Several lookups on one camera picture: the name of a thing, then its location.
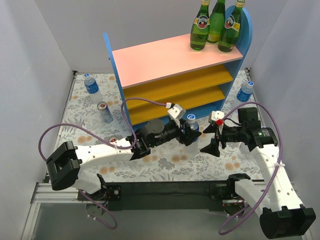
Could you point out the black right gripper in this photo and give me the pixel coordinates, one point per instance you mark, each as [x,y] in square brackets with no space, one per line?
[219,136]

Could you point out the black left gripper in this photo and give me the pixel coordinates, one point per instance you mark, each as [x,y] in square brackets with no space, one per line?
[184,132]

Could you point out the water bottle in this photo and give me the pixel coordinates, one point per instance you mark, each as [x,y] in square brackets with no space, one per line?
[192,149]
[92,88]
[244,94]

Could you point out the green Perrier bottle yellow label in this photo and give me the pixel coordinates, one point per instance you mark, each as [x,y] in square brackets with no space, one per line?
[200,27]

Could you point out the green Perrier bottle red label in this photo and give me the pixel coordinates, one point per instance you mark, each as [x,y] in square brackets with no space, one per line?
[231,30]

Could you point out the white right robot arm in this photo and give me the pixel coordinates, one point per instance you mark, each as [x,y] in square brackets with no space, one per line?
[281,212]

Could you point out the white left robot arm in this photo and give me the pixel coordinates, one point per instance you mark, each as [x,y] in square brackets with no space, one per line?
[68,165]

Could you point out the blue wooden shelf unit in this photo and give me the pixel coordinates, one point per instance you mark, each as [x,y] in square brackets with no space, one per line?
[169,70]

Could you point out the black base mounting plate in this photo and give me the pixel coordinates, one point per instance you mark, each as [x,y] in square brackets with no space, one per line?
[170,195]

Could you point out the red bull can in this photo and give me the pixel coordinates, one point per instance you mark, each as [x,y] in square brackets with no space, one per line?
[105,112]

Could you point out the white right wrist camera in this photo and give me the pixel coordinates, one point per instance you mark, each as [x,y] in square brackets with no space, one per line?
[216,117]

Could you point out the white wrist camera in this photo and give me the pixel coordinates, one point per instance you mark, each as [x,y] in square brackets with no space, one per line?
[175,112]
[216,117]

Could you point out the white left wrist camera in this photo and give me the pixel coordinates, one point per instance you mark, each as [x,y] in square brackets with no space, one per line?
[175,112]

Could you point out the aluminium frame rail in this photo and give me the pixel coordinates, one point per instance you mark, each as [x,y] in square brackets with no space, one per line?
[43,194]

